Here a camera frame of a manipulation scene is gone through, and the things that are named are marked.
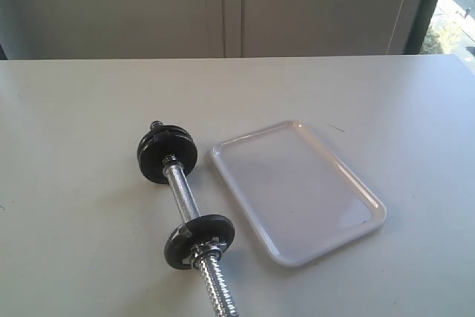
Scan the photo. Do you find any black added weight plate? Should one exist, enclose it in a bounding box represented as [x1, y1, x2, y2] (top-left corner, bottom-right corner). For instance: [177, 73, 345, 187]
[137, 125, 197, 166]

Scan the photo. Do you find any chrome dumbbell bar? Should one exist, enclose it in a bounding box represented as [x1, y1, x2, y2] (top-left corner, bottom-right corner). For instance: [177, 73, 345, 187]
[137, 120, 239, 316]

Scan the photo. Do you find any white plastic tray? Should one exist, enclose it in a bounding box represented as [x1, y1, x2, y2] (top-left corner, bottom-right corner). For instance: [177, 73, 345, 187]
[210, 120, 387, 268]

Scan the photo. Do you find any chrome star collar nut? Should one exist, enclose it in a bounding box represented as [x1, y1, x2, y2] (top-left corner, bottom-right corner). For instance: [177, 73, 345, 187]
[190, 240, 228, 269]

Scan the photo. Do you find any dark window frame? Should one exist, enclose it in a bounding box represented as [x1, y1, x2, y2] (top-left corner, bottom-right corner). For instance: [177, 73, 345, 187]
[403, 0, 438, 55]

